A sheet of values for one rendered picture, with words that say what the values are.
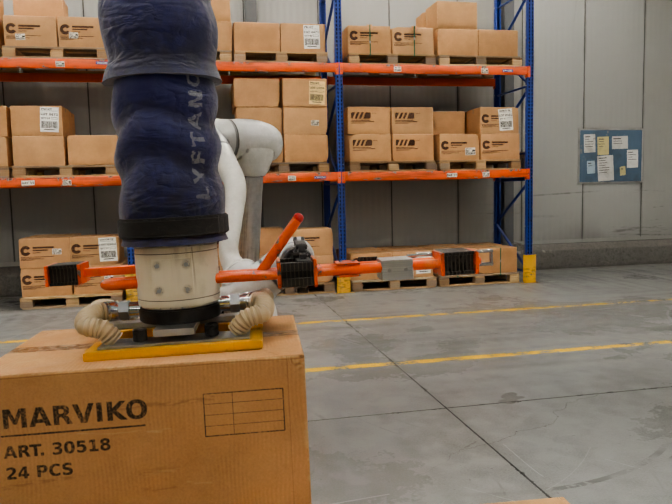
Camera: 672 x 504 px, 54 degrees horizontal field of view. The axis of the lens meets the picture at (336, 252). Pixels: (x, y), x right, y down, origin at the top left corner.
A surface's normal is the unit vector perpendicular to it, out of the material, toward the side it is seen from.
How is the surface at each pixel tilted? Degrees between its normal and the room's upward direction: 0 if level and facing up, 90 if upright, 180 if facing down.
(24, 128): 91
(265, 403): 90
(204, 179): 72
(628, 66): 90
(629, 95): 90
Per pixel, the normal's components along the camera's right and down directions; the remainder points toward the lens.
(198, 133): 0.80, -0.29
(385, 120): 0.20, 0.08
